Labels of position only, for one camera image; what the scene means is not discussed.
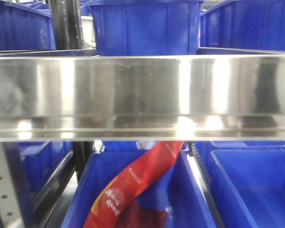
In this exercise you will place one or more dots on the blue bin lower middle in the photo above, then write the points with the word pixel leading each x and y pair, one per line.
pixel 174 201

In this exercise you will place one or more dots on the blue bin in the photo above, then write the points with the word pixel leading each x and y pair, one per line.
pixel 244 24
pixel 247 184
pixel 146 27
pixel 40 159
pixel 174 201
pixel 24 28

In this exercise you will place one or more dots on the blue bin upper middle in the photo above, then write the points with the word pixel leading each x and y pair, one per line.
pixel 146 27

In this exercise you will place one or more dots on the black shelf upright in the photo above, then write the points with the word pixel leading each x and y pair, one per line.
pixel 67 26

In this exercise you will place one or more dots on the red snack bag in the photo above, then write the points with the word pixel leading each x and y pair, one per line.
pixel 133 180

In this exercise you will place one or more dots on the blue bin lower left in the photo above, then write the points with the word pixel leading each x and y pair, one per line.
pixel 40 159

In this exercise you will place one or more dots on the blue bin lower right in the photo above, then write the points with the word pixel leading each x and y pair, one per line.
pixel 247 184

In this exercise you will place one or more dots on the blue bin upper right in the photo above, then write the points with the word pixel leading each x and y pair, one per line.
pixel 244 24

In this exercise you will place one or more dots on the blue bin upper left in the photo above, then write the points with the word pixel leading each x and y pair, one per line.
pixel 24 28

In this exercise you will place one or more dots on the stainless steel shelf rail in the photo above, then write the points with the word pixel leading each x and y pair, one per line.
pixel 199 97

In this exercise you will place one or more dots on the perforated metal shelf post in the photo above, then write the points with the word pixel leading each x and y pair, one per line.
pixel 16 209

